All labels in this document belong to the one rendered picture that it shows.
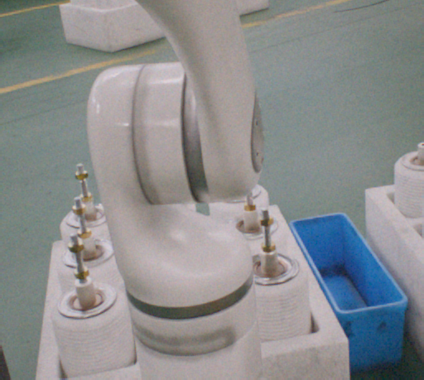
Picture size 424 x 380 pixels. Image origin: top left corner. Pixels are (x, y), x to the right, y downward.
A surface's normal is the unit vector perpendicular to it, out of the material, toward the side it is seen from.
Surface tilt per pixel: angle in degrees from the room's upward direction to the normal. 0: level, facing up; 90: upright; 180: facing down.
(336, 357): 90
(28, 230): 0
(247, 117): 92
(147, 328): 90
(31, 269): 0
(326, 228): 88
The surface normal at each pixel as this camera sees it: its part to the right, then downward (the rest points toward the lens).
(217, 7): 0.86, 0.21
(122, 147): -0.17, 0.17
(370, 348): 0.15, 0.42
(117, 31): 0.65, 0.25
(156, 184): -0.11, 0.69
